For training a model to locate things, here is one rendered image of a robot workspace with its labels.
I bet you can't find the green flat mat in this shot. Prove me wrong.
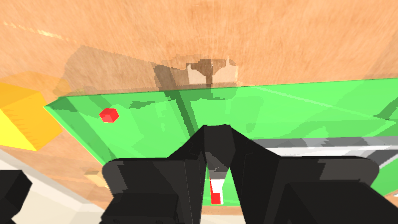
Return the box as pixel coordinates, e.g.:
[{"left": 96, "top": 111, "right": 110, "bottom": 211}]
[{"left": 57, "top": 78, "right": 398, "bottom": 158}]

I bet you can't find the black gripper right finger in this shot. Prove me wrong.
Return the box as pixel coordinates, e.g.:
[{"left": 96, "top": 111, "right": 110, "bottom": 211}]
[{"left": 229, "top": 127, "right": 380, "bottom": 224}]

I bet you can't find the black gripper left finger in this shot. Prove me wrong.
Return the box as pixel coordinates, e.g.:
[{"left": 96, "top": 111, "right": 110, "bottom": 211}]
[{"left": 101, "top": 125, "right": 208, "bottom": 224}]

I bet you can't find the small red block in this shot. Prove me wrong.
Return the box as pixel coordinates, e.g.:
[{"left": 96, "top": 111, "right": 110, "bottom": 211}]
[{"left": 99, "top": 108, "right": 119, "bottom": 123}]

